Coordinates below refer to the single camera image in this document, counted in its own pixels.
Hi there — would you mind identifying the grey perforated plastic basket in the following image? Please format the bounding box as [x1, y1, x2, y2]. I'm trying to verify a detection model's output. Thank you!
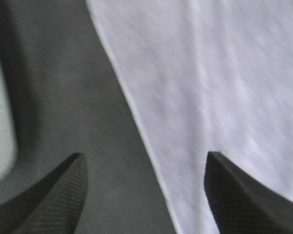
[0, 29, 18, 186]

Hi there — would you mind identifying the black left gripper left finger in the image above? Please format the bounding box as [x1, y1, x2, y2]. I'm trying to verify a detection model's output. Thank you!
[0, 153, 87, 234]

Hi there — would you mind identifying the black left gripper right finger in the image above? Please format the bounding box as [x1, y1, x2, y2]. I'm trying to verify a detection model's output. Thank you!
[204, 152, 293, 234]

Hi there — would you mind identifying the grey towel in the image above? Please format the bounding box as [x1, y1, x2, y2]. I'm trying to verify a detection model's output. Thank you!
[87, 0, 293, 234]

